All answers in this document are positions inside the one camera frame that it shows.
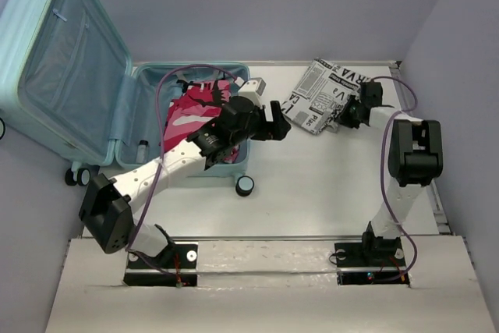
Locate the pink camouflage garment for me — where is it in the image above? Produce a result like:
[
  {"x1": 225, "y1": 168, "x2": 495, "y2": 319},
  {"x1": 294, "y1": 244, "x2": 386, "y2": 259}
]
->
[{"x1": 163, "y1": 80, "x2": 231, "y2": 152}]

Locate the newspaper print cloth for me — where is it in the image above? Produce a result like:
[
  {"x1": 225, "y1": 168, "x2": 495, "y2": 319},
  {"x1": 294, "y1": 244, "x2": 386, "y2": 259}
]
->
[{"x1": 281, "y1": 58, "x2": 370, "y2": 136}]

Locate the clear bottle black cap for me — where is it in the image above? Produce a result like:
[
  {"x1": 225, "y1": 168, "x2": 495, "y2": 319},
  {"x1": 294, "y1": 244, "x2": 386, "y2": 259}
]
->
[{"x1": 136, "y1": 140, "x2": 149, "y2": 165}]

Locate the light blue suitcase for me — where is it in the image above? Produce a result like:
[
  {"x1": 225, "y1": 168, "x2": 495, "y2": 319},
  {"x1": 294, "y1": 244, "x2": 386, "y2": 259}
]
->
[{"x1": 1, "y1": 0, "x2": 250, "y2": 186}]

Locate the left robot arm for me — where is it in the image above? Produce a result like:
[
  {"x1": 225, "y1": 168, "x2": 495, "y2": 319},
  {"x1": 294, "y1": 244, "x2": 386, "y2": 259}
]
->
[{"x1": 79, "y1": 96, "x2": 291, "y2": 267}]

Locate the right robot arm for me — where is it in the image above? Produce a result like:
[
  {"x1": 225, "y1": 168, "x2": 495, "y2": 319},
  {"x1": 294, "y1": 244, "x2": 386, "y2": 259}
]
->
[{"x1": 334, "y1": 76, "x2": 444, "y2": 266}]

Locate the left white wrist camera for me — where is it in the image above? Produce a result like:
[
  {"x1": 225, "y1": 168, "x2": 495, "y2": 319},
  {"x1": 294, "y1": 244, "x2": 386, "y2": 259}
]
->
[{"x1": 237, "y1": 77, "x2": 267, "y2": 108}]

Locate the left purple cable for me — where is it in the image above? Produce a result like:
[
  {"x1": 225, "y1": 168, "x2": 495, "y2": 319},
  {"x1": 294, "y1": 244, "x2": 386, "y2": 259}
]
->
[{"x1": 126, "y1": 64, "x2": 245, "y2": 283}]

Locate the metal rail on table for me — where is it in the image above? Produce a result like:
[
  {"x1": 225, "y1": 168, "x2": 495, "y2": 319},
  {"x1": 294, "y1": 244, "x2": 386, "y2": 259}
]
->
[{"x1": 81, "y1": 234, "x2": 367, "y2": 241}]

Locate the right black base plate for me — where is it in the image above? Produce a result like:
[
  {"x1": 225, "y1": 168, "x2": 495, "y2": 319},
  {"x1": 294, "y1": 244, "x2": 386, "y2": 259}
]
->
[{"x1": 328, "y1": 242, "x2": 410, "y2": 286}]

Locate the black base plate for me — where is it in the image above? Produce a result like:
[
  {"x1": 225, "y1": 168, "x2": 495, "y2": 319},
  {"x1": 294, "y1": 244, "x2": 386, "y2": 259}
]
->
[
  {"x1": 328, "y1": 242, "x2": 410, "y2": 286},
  {"x1": 123, "y1": 242, "x2": 199, "y2": 288}
]

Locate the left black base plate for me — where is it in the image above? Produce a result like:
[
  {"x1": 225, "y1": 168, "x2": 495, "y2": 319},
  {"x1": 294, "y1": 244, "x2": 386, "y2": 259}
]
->
[{"x1": 123, "y1": 242, "x2": 199, "y2": 288}]

